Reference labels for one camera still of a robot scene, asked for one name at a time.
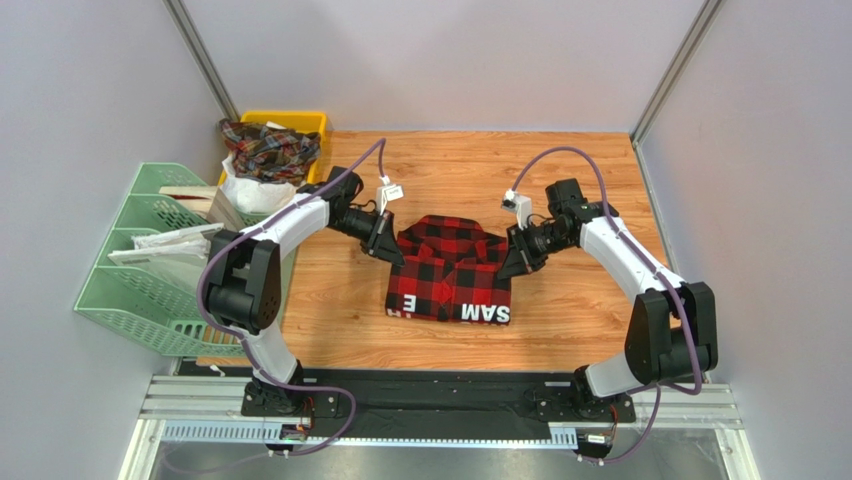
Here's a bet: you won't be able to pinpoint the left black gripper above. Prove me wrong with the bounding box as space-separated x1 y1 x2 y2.
330 208 405 267

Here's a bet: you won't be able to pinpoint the red black plaid shirt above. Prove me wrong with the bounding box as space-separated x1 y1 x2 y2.
385 215 512 325

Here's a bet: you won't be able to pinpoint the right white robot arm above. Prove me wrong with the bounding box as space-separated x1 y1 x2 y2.
498 179 718 412

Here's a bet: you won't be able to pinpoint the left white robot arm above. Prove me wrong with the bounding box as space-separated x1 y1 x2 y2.
196 166 404 406

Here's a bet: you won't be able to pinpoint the white cloth in bin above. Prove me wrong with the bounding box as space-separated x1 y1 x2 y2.
220 154 297 215

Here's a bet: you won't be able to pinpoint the multicolour plaid shirt in bin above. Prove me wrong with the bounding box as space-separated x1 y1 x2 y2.
217 119 322 185

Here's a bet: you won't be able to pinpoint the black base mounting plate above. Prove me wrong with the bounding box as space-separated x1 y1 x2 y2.
179 359 706 441

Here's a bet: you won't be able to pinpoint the brown book in rack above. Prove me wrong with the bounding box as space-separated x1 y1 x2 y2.
159 186 227 223

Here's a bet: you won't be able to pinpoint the papers in file rack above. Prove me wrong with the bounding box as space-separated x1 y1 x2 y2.
107 223 224 291

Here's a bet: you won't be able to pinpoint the green plastic file rack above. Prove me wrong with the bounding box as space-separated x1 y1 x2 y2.
74 163 244 358

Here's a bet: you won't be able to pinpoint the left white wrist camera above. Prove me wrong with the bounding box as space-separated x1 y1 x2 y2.
375 175 405 215

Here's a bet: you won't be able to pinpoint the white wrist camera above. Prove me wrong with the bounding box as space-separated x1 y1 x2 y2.
501 189 533 230
375 175 405 215

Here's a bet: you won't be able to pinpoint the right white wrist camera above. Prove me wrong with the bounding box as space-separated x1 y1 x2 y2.
501 189 533 230

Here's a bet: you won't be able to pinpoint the aluminium rail frame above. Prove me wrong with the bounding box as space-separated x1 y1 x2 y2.
121 371 759 479

